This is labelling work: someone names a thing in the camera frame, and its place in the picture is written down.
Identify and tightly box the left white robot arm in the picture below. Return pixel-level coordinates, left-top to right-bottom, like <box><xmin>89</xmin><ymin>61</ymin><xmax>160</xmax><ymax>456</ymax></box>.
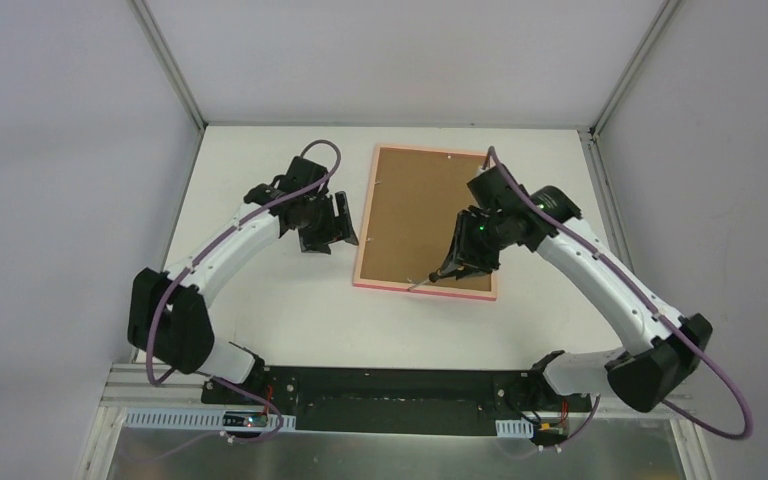
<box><xmin>126</xmin><ymin>156</ymin><xmax>359</xmax><ymax>405</ymax></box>

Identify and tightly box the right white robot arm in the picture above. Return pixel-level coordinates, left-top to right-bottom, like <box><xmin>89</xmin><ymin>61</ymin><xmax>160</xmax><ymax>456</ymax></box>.
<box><xmin>428</xmin><ymin>166</ymin><xmax>713</xmax><ymax>412</ymax></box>

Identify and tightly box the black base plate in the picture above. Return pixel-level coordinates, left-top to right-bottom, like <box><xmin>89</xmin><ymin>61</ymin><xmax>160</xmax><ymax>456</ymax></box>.
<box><xmin>199</xmin><ymin>365</ymin><xmax>592</xmax><ymax>437</ymax></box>

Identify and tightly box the aluminium front rail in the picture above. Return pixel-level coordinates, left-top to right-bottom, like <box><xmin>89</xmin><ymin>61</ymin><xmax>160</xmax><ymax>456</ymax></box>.
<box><xmin>99</xmin><ymin>364</ymin><xmax>698</xmax><ymax>420</ymax></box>

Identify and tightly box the left white cable duct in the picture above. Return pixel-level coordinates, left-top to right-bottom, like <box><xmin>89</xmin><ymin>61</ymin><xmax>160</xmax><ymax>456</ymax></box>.
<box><xmin>123</xmin><ymin>408</ymin><xmax>297</xmax><ymax>433</ymax></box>

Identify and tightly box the black yellow screwdriver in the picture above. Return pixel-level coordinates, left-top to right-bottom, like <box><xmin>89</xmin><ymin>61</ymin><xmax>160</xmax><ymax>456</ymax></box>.
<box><xmin>407</xmin><ymin>269</ymin><xmax>455</xmax><ymax>291</ymax></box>

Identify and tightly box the right white cable duct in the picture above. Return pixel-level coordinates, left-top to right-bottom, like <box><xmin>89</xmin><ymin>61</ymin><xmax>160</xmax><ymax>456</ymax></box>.
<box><xmin>495</xmin><ymin>418</ymin><xmax>534</xmax><ymax>439</ymax></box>

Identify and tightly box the pink wooden photo frame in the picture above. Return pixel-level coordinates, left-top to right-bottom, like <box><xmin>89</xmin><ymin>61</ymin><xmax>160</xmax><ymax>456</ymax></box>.
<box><xmin>353</xmin><ymin>144</ymin><xmax>498</xmax><ymax>301</ymax></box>

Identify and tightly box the white cable duct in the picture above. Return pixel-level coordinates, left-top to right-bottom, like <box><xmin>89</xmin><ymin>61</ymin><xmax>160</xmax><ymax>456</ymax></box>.
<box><xmin>123</xmin><ymin>408</ymin><xmax>297</xmax><ymax>433</ymax></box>
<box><xmin>495</xmin><ymin>418</ymin><xmax>534</xmax><ymax>439</ymax></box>

